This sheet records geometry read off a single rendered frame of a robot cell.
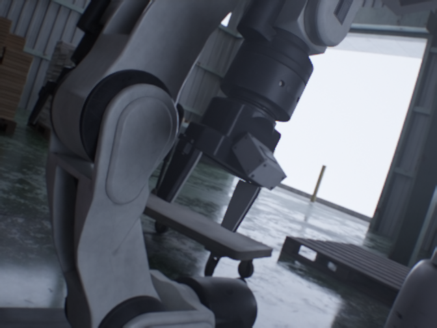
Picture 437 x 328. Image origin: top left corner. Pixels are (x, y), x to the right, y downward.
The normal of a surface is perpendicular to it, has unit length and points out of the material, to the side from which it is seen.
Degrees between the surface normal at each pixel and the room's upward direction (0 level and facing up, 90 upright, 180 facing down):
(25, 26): 90
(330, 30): 90
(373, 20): 90
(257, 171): 119
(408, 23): 90
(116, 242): 115
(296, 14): 78
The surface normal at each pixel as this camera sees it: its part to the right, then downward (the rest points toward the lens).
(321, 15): -0.06, 0.29
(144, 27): 0.66, 0.26
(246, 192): -0.61, -0.38
